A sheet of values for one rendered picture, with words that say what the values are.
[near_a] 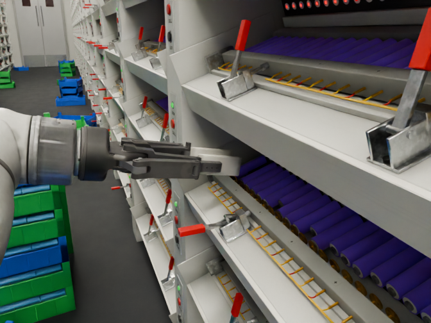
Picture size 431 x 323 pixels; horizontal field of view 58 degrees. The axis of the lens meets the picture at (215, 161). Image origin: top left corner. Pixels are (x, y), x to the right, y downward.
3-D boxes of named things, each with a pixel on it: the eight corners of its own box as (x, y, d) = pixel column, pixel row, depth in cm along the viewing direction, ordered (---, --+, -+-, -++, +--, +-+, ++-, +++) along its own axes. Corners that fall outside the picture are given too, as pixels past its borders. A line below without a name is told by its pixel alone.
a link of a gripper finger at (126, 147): (123, 143, 54) (122, 145, 53) (201, 152, 57) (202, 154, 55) (120, 169, 55) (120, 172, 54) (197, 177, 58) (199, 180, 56)
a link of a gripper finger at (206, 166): (187, 159, 56) (194, 165, 54) (219, 161, 58) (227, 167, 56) (186, 168, 57) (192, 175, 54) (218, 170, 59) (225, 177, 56)
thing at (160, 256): (183, 343, 92) (161, 302, 87) (140, 228, 146) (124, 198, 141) (257, 300, 96) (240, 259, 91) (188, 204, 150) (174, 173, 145)
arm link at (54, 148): (35, 109, 54) (81, 113, 56) (33, 171, 56) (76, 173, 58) (29, 123, 46) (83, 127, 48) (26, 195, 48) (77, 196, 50)
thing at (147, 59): (176, 100, 74) (147, 29, 68) (129, 72, 128) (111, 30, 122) (267, 59, 78) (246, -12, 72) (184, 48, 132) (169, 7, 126)
